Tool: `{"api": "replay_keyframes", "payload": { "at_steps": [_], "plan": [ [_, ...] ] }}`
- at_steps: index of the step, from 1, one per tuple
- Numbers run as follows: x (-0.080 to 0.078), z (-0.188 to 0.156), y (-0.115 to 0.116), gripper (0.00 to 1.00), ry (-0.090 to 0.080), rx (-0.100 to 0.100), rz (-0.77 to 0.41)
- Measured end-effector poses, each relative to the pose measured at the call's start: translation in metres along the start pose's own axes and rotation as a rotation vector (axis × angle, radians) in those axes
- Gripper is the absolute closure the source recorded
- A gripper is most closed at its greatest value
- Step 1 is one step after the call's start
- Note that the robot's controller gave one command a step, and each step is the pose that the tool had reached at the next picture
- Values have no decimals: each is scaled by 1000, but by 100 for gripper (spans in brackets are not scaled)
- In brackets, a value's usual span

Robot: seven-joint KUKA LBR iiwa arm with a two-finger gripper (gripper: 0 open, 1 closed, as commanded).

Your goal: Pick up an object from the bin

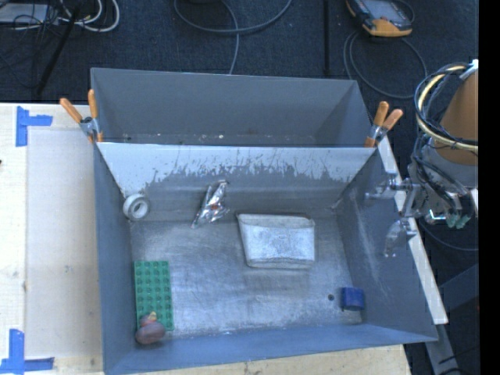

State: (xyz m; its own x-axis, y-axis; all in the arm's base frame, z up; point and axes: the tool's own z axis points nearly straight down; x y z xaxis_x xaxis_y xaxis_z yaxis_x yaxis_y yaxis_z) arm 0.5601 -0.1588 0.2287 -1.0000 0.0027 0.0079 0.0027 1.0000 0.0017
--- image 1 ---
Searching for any grey metal bin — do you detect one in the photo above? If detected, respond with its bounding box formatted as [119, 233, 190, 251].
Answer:
[89, 67, 441, 375]

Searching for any white tape roll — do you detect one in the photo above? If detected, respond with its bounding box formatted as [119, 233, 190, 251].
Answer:
[122, 192, 152, 223]

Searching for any small blue cup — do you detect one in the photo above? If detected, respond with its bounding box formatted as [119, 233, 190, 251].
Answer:
[339, 286, 366, 313]

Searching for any brown toy duck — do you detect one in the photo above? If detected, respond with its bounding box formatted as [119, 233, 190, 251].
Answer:
[134, 311, 167, 347]

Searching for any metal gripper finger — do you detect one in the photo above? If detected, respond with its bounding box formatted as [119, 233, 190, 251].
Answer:
[383, 216, 418, 258]
[364, 176, 399, 202]

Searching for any pale grey plastic tray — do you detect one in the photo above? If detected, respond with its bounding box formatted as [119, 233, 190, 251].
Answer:
[235, 212, 317, 270]

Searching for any green studded flat block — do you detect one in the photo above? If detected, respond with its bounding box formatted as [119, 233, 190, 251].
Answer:
[133, 260, 176, 333]

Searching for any crumpled clear foil packet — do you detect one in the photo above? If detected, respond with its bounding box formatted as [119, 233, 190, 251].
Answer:
[190, 179, 231, 230]

